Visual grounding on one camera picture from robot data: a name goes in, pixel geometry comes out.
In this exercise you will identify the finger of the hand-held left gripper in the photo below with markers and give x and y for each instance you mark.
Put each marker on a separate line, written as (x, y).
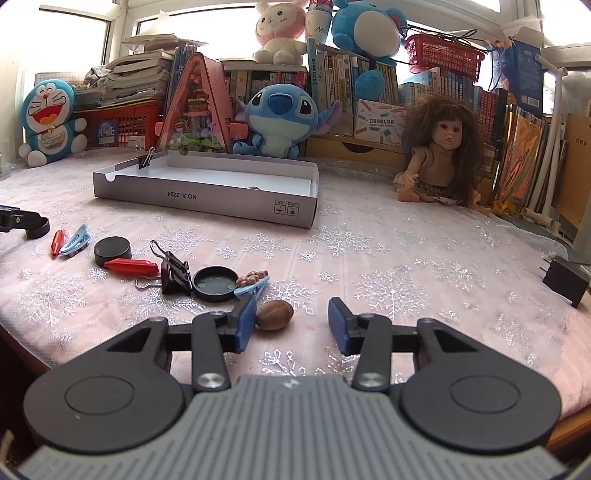
(18, 221)

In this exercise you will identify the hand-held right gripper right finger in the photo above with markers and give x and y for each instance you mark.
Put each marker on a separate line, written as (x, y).
(338, 328)

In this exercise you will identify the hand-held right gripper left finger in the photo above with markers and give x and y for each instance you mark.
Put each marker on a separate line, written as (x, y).
(244, 325)

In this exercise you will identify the brown walnut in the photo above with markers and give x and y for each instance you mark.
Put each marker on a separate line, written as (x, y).
(274, 315)

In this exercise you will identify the blue hair clip brown beads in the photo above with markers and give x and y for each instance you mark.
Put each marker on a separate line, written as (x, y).
(249, 282)

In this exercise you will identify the small red crystal clip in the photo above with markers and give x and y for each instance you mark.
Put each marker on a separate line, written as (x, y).
(57, 242)

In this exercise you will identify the plain blue hair clip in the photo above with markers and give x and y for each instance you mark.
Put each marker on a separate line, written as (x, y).
(74, 242)

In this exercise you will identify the large black binder clip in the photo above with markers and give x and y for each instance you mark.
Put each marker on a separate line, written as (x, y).
(175, 277)

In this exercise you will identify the solid black round cap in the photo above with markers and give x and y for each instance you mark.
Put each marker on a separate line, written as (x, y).
(112, 249)

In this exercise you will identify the long red crystal clip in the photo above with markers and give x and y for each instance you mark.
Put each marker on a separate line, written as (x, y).
(131, 266)

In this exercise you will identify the grey cardboard box tray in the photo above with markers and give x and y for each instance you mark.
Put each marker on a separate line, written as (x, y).
(194, 198)

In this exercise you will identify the pink snowflake tablecloth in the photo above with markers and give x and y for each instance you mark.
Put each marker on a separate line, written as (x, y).
(415, 267)

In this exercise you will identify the blue robot cat plush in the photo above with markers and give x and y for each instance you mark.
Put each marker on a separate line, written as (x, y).
(48, 120)

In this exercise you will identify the red plastic crate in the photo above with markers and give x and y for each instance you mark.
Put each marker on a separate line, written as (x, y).
(115, 127)

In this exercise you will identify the small black binder clip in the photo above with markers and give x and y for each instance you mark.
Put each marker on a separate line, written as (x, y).
(147, 159)

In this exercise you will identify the wooden desk shelf drawer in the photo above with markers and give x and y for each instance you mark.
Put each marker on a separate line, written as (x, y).
(346, 150)

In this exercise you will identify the stack of books and papers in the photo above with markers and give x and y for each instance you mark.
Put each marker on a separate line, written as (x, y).
(134, 74)

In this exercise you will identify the brown haired baby doll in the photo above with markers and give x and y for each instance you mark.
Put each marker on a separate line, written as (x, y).
(441, 147)

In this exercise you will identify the white printed carton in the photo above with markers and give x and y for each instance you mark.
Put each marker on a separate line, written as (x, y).
(378, 122)

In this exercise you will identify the pink triangular house model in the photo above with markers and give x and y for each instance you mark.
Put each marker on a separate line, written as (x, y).
(196, 106)

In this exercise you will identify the blue alien plush toy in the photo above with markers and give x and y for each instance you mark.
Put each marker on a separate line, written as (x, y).
(279, 115)

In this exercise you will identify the black power adapter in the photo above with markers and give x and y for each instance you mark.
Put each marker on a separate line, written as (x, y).
(565, 281)

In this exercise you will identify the row of colourful picture books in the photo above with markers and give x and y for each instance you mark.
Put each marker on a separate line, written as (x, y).
(521, 161)

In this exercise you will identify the row of upright books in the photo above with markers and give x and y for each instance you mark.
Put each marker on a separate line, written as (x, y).
(434, 87)

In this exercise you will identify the brown cardboard box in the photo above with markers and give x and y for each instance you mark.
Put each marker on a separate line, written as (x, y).
(575, 170)

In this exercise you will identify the white pipe rack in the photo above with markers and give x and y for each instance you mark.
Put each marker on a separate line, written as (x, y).
(551, 138)

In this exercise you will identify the red plastic basket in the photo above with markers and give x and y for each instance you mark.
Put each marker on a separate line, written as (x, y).
(443, 57)

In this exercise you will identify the pink white bunny plush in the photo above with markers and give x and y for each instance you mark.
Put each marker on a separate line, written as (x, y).
(277, 32)

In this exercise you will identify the blue white bear plush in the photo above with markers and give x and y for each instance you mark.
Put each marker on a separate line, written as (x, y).
(364, 32)

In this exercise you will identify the white paper cup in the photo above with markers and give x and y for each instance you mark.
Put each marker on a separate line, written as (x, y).
(317, 23)

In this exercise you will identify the dark blue carton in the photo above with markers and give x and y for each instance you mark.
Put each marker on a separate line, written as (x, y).
(524, 74)

